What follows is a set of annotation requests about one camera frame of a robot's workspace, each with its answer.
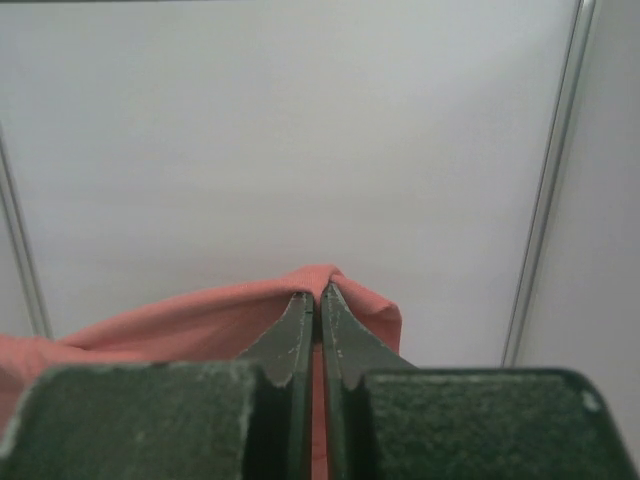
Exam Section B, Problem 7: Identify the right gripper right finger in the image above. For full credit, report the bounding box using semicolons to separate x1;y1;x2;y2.
321;286;638;479

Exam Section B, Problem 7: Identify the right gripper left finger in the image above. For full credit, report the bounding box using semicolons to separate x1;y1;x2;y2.
1;293;314;479

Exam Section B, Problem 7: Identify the pink t-shirt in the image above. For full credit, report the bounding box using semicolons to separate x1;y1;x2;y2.
1;266;402;479

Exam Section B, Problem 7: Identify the left aluminium frame post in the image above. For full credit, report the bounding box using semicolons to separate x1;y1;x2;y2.
1;138;54;339

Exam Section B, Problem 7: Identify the aluminium frame post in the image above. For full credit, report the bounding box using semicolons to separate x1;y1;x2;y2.
1;138;54;339
501;0;601;368

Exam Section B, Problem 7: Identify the right aluminium frame post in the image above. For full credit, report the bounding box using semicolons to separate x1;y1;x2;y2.
501;0;601;368

